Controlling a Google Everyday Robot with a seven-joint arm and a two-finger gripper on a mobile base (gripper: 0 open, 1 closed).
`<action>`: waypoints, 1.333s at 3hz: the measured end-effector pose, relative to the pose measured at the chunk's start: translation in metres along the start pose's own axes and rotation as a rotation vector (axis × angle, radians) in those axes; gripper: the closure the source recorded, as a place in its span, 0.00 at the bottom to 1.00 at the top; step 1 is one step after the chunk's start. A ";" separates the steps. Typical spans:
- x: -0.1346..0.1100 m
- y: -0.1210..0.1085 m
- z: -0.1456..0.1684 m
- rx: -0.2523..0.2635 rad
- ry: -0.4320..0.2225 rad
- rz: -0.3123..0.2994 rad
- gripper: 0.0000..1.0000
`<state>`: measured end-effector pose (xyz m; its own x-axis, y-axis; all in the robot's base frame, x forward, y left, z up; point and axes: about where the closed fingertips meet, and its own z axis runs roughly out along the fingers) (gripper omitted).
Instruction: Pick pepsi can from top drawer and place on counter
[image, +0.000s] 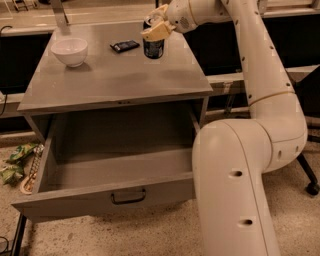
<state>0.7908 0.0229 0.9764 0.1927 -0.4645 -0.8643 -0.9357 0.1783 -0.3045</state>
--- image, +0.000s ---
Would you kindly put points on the white ceramic bowl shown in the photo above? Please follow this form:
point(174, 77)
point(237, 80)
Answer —
point(72, 51)

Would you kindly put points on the grey cabinet counter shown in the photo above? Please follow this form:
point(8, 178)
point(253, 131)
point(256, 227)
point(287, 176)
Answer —
point(107, 79)

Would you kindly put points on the tan patterned snack bag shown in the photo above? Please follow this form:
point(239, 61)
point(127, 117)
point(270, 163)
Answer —
point(27, 184)

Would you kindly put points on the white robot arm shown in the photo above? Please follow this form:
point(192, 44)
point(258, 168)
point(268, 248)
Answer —
point(229, 156)

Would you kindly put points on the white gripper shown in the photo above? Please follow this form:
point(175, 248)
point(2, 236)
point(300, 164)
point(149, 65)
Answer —
point(178, 15)

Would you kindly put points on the black drawer handle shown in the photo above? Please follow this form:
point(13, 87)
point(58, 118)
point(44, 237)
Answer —
point(128, 197)

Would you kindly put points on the grey open top drawer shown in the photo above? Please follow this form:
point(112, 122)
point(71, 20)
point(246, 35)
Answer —
point(90, 154)

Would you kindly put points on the black snack bar wrapper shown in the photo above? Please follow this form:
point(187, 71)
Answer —
point(124, 46)

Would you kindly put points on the blue pepsi can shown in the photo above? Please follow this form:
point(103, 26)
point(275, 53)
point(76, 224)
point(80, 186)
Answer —
point(152, 50)

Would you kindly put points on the green chip bag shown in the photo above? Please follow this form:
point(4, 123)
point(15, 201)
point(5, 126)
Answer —
point(14, 169)

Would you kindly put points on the black metal leg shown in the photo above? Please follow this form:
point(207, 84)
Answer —
point(17, 241)

